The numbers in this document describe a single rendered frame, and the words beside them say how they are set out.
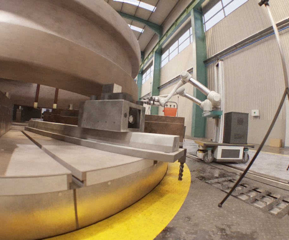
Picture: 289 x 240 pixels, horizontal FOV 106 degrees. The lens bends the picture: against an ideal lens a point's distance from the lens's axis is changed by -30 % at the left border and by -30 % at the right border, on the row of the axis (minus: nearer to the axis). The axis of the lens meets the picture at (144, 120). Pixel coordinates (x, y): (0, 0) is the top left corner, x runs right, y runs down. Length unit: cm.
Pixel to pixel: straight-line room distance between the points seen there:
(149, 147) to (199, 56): 1171
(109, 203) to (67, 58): 101
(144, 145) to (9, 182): 81
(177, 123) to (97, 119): 140
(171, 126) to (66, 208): 188
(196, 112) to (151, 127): 903
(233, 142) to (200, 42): 1132
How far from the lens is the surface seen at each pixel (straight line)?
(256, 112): 847
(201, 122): 1136
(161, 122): 226
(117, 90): 130
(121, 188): 91
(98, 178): 72
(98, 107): 116
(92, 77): 135
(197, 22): 1440
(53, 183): 62
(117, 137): 115
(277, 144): 736
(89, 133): 134
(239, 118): 269
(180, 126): 230
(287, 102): 726
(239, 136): 269
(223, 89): 275
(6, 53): 116
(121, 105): 104
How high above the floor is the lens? 51
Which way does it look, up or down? 2 degrees up
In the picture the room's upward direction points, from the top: 4 degrees clockwise
